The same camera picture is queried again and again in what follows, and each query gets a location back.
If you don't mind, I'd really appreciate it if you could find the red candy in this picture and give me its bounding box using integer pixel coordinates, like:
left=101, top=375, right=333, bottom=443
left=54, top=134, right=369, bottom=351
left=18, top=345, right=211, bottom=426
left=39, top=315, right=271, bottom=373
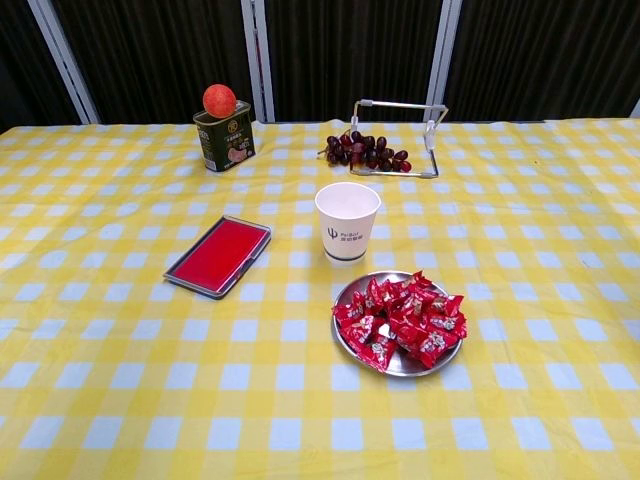
left=388, top=292, right=430, bottom=322
left=364, top=277, right=392, bottom=315
left=332, top=291, right=367, bottom=331
left=367, top=333, right=400, bottom=375
left=430, top=312, right=469, bottom=342
left=344, top=314, right=385, bottom=351
left=389, top=320, right=426, bottom=360
left=424, top=292, right=465, bottom=319
left=394, top=269, right=434, bottom=297
left=414, top=332, right=464, bottom=370

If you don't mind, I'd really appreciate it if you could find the white paper cup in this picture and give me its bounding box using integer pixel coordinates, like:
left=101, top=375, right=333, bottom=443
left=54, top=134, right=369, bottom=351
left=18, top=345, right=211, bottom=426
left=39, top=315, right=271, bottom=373
left=314, top=182, right=382, bottom=268

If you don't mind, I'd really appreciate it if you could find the silver metal plate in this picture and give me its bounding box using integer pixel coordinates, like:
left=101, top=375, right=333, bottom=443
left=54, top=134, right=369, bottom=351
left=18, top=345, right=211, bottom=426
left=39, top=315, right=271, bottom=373
left=332, top=270, right=464, bottom=378

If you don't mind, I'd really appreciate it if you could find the dark red grape bunch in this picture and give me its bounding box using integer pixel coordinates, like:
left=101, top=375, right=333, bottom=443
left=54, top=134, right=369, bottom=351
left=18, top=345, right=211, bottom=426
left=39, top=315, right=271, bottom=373
left=317, top=129, right=413, bottom=174

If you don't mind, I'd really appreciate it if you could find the red ink pad case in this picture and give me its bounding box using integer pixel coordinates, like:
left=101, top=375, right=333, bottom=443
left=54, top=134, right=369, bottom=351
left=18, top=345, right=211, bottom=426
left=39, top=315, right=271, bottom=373
left=163, top=214, right=273, bottom=300

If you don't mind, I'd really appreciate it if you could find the dark green tin can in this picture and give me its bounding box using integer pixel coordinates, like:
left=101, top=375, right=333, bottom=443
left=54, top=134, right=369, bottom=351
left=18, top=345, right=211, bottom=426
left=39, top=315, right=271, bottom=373
left=192, top=99, right=257, bottom=174

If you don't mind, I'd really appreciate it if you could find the orange red round fruit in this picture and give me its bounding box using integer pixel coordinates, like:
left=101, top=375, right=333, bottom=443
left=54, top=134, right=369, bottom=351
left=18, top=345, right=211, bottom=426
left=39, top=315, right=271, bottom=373
left=201, top=83, right=237, bottom=120

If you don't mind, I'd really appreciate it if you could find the yellow white checked tablecloth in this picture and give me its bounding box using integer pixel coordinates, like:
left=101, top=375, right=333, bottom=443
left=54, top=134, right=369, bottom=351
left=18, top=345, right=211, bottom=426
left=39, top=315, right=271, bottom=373
left=0, top=118, right=640, bottom=480

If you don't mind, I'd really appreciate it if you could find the black pleated curtain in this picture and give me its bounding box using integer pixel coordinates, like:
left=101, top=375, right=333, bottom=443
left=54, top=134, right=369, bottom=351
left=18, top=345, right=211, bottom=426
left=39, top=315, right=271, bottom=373
left=0, top=0, right=640, bottom=135

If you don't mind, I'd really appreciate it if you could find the metal wire stand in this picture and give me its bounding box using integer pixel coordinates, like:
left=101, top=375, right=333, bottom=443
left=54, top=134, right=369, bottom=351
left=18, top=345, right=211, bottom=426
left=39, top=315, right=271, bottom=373
left=348, top=98, right=450, bottom=180

